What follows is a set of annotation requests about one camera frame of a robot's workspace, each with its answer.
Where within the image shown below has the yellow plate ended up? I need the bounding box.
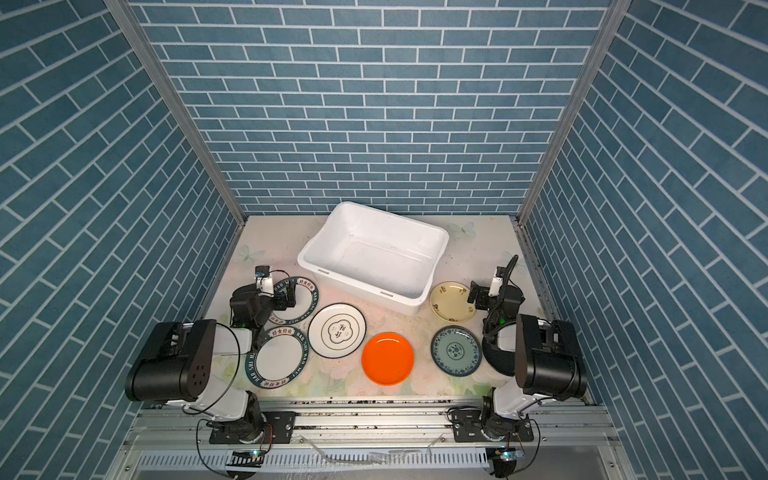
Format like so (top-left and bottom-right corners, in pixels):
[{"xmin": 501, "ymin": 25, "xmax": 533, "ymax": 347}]
[{"xmin": 429, "ymin": 281, "xmax": 475, "ymax": 323}]

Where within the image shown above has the green patterned plate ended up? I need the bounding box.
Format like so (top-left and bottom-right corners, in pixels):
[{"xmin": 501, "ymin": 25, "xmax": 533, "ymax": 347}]
[{"xmin": 430, "ymin": 326, "xmax": 482, "ymax": 377}]

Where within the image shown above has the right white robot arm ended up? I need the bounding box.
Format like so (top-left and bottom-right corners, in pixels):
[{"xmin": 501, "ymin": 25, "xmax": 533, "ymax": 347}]
[{"xmin": 468, "ymin": 278, "xmax": 589, "ymax": 426}]

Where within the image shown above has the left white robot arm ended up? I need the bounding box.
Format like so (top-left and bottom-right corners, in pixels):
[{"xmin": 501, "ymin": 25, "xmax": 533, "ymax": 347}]
[{"xmin": 125, "ymin": 277, "xmax": 297, "ymax": 425}]

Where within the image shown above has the white plastic bin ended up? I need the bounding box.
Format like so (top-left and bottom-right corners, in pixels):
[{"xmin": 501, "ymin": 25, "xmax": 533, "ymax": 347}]
[{"xmin": 297, "ymin": 201, "xmax": 449, "ymax": 316}]

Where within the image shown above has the upper green rimmed white plate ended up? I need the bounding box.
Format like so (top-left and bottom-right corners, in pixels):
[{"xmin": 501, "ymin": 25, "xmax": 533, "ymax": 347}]
[{"xmin": 269, "ymin": 276, "xmax": 319, "ymax": 325}]

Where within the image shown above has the green rimmed white plate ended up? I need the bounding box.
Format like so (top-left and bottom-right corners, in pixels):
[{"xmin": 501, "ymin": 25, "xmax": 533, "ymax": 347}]
[
  {"xmin": 245, "ymin": 326, "xmax": 309, "ymax": 389},
  {"xmin": 269, "ymin": 276, "xmax": 319, "ymax": 325}
]

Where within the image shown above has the floral table mat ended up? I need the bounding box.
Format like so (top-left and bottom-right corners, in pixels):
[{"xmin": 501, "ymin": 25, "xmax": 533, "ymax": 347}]
[{"xmin": 173, "ymin": 214, "xmax": 574, "ymax": 398}]

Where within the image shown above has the white plate black pattern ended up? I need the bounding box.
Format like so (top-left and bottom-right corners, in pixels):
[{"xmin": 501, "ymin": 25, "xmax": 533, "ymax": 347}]
[{"xmin": 307, "ymin": 303, "xmax": 367, "ymax": 359}]

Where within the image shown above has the lower green rimmed white plate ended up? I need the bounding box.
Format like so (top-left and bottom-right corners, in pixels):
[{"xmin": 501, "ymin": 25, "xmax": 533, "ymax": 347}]
[{"xmin": 245, "ymin": 326, "xmax": 309, "ymax": 389}]

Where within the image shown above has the orange plate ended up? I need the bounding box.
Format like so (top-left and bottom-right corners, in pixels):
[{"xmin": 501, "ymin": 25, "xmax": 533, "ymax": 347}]
[{"xmin": 361, "ymin": 332, "xmax": 415, "ymax": 386}]

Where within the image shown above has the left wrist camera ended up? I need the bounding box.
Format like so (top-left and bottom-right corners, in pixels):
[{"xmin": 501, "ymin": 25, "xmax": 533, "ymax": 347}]
[{"xmin": 254, "ymin": 265, "xmax": 274, "ymax": 296}]

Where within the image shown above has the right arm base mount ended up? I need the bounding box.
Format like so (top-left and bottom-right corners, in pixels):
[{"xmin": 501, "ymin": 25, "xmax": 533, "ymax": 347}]
[{"xmin": 444, "ymin": 406, "xmax": 534, "ymax": 443}]

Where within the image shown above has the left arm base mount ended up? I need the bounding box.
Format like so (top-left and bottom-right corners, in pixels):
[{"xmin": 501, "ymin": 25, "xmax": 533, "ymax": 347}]
[{"xmin": 206, "ymin": 411, "xmax": 297, "ymax": 446}]

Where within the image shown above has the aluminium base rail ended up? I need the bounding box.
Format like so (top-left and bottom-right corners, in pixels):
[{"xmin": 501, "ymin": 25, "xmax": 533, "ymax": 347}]
[{"xmin": 124, "ymin": 397, "xmax": 620, "ymax": 450}]

